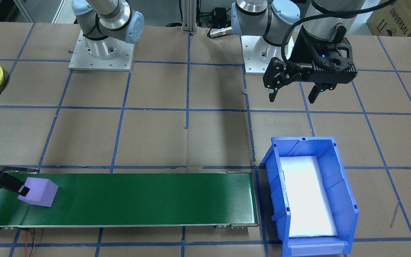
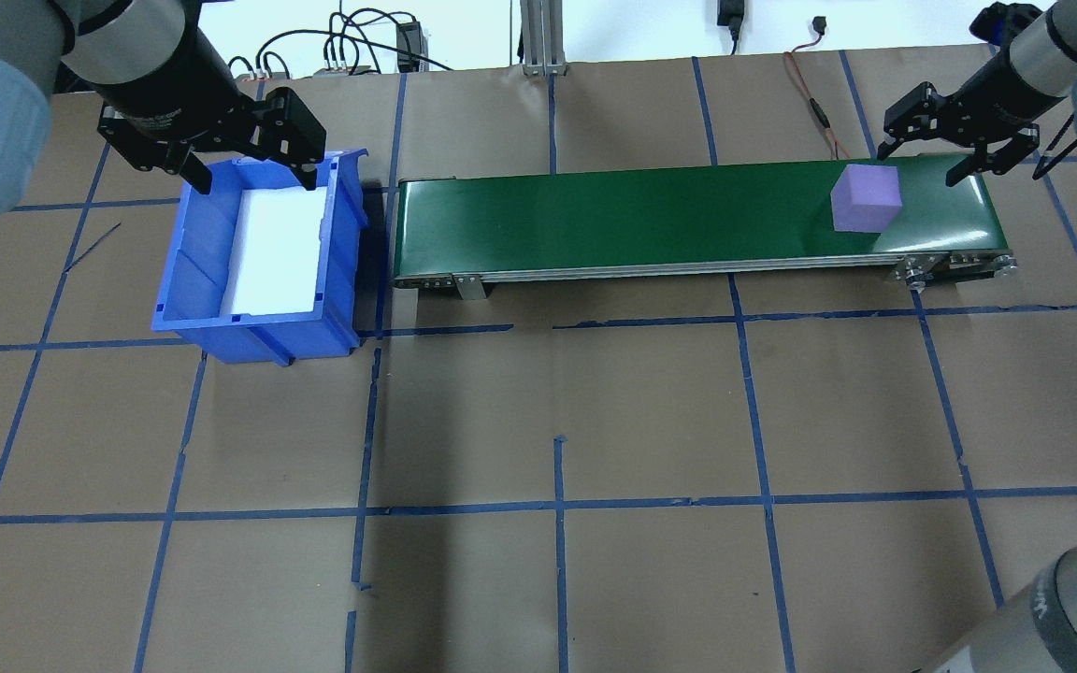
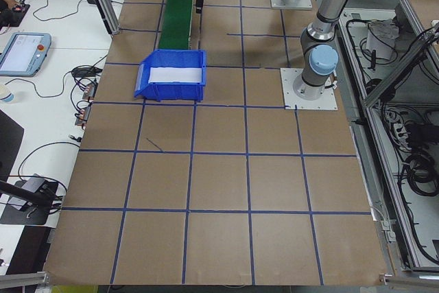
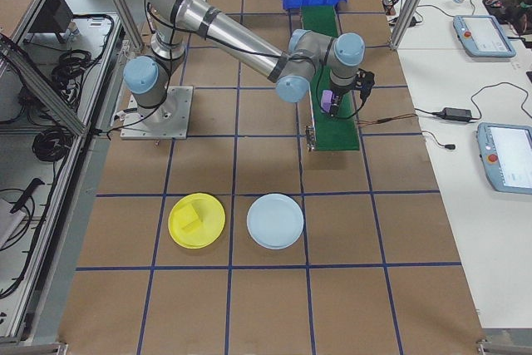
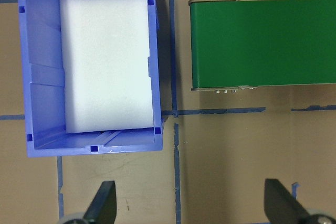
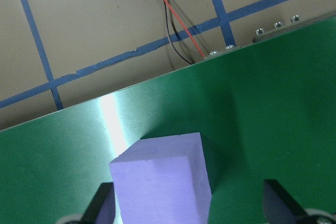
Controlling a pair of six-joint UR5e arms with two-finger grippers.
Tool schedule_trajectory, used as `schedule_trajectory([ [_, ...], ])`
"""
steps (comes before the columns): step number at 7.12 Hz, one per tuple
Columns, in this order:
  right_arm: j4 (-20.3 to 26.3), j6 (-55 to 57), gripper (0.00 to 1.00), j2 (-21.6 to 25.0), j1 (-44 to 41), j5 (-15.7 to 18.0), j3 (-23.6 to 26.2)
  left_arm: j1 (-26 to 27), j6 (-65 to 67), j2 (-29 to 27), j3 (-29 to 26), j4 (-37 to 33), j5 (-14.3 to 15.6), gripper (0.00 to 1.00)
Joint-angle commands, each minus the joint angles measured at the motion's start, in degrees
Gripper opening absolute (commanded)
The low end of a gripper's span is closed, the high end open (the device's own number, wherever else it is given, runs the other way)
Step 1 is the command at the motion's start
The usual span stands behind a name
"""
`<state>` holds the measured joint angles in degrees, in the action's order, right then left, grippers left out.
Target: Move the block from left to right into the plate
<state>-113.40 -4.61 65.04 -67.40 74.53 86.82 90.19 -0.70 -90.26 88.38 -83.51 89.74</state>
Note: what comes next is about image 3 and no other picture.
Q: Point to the small electronics board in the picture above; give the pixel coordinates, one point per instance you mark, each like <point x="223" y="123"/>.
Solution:
<point x="90" y="91"/>
<point x="82" y="116"/>

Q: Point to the grey white bag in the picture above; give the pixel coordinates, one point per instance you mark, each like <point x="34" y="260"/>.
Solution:
<point x="380" y="40"/>

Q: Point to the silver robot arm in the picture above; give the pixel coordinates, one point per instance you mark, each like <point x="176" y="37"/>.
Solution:
<point x="334" y="8"/>

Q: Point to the blue-grey teach pendant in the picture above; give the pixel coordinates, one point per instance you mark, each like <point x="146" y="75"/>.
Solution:
<point x="20" y="54"/>

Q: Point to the green conveyor belt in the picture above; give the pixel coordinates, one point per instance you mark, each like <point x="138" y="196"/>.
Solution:
<point x="175" y="29"/>

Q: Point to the white sheet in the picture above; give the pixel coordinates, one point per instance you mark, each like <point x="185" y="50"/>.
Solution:
<point x="175" y="75"/>

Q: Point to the aluminium profile bar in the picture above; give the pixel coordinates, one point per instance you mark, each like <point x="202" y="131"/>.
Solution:
<point x="411" y="280"/>
<point x="24" y="278"/>

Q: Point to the white power strip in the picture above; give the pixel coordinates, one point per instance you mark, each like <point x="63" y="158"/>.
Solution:
<point x="398" y="130"/>

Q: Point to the V-shaped metal bar frame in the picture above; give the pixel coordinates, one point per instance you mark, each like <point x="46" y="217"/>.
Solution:
<point x="394" y="71"/>

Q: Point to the blue plastic storage bin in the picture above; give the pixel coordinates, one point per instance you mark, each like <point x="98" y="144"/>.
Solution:
<point x="178" y="92"/>

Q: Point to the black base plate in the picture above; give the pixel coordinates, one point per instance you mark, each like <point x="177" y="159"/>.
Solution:
<point x="24" y="217"/>

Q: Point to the black handheld tool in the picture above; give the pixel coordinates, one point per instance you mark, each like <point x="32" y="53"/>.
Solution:
<point x="372" y="59"/>

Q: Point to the black box with red part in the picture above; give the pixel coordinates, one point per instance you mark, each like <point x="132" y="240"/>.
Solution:
<point x="20" y="15"/>

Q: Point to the white paper cup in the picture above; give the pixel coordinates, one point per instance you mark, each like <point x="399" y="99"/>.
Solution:
<point x="6" y="95"/>

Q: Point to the grey box device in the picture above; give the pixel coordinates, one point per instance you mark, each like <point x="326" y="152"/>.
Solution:
<point x="34" y="183"/>

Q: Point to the black flat panel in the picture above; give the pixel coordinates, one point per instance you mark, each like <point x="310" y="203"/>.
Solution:
<point x="8" y="145"/>

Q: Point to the white side desk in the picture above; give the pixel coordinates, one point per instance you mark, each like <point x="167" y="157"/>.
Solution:
<point x="61" y="25"/>
<point x="44" y="125"/>

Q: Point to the small black box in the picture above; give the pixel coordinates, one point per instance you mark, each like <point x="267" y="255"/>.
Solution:
<point x="416" y="133"/>

